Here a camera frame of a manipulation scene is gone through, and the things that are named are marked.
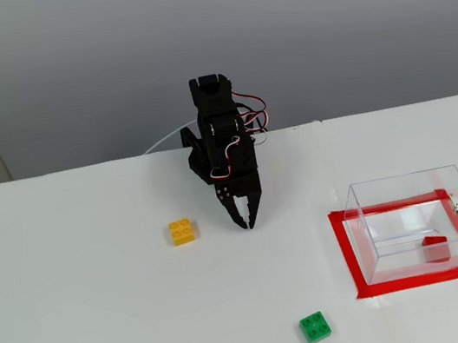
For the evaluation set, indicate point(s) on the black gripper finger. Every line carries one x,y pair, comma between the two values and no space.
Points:
232,210
257,206

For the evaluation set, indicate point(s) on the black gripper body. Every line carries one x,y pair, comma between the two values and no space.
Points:
244,187

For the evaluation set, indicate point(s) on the red lego brick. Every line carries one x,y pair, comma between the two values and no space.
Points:
436,251

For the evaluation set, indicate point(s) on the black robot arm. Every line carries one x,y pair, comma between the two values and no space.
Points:
215,103

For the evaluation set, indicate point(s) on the yellow lego brick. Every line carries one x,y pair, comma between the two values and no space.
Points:
183,232

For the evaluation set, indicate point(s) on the transparent plastic box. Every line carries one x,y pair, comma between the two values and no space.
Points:
369,245

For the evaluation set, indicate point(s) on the green lego brick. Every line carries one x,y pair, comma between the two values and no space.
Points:
316,327

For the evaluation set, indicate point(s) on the red tape frame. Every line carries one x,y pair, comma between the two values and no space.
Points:
406,283

